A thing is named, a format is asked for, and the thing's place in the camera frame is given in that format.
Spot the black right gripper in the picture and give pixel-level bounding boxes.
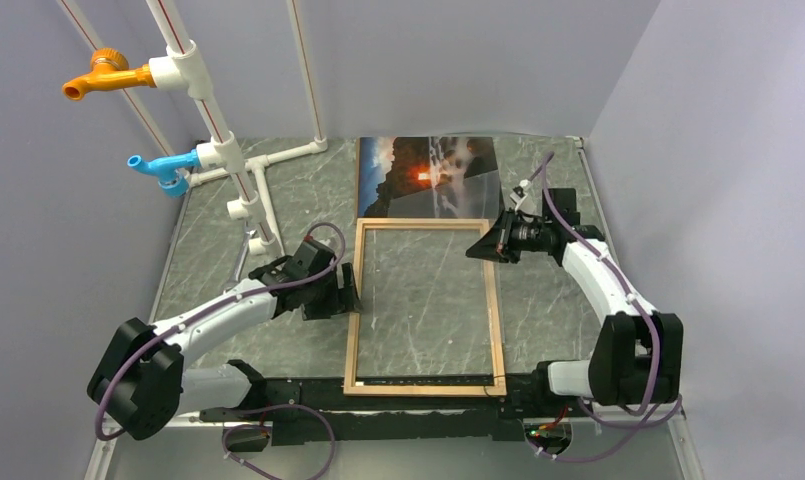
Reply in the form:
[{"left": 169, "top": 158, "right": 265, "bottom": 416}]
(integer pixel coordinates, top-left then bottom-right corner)
[{"left": 466, "top": 207, "right": 552, "bottom": 264}]

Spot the silver metal wrench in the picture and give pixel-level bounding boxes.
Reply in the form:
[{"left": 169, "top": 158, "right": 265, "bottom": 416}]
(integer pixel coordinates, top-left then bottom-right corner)
[{"left": 222, "top": 222, "right": 256, "bottom": 293}]

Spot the white PVC pipe stand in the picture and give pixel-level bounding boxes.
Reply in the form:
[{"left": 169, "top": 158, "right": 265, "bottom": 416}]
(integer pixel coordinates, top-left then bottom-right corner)
[{"left": 56, "top": 0, "right": 329, "bottom": 260}]

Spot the light wooden picture frame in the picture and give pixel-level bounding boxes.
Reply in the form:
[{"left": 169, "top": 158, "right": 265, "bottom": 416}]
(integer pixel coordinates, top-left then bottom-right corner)
[{"left": 342, "top": 218, "right": 507, "bottom": 398}]

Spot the blue plastic faucet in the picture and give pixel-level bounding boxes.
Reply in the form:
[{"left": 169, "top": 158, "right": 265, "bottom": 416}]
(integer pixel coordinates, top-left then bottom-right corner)
[{"left": 127, "top": 149, "right": 201, "bottom": 198}]

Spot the clear acrylic glass sheet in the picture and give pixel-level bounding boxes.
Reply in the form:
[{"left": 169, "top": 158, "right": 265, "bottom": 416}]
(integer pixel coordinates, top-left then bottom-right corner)
[{"left": 385, "top": 170, "right": 504, "bottom": 220}]

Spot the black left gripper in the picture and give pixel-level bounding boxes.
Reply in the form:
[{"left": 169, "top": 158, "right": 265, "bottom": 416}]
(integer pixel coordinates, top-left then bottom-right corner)
[{"left": 302, "top": 262, "right": 362, "bottom": 321}]

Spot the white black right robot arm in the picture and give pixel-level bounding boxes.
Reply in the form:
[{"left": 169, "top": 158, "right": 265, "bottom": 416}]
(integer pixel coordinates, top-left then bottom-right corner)
[{"left": 465, "top": 188, "right": 684, "bottom": 415}]

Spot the sunset landscape photo print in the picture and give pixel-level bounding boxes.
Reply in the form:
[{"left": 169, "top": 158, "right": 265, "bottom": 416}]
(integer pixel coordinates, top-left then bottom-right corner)
[{"left": 355, "top": 136, "right": 500, "bottom": 218}]

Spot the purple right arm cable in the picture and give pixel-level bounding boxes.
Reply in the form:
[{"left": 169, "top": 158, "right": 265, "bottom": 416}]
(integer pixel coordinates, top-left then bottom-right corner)
[{"left": 517, "top": 151, "right": 684, "bottom": 464}]

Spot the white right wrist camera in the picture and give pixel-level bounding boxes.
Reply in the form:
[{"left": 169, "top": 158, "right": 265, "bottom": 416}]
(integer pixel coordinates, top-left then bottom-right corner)
[{"left": 509, "top": 179, "right": 536, "bottom": 215}]

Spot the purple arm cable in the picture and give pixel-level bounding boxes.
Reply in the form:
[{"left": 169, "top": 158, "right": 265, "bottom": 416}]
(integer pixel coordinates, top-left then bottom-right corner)
[
  {"left": 517, "top": 151, "right": 684, "bottom": 464},
  {"left": 94, "top": 221, "right": 348, "bottom": 442}
]

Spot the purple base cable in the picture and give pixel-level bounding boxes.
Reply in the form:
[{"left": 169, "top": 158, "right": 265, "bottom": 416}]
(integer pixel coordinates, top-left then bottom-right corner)
[{"left": 221, "top": 404, "right": 337, "bottom": 480}]

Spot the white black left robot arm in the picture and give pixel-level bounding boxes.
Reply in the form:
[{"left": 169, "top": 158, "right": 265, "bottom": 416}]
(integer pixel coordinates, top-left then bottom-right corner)
[{"left": 87, "top": 236, "right": 360, "bottom": 440}]

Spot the orange plastic faucet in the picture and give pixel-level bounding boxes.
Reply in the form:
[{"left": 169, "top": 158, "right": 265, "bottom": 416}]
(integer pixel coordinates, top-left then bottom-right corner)
[{"left": 62, "top": 47, "right": 156, "bottom": 101}]

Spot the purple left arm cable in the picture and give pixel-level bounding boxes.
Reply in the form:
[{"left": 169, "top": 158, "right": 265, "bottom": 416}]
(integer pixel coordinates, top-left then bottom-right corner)
[{"left": 94, "top": 221, "right": 348, "bottom": 442}]

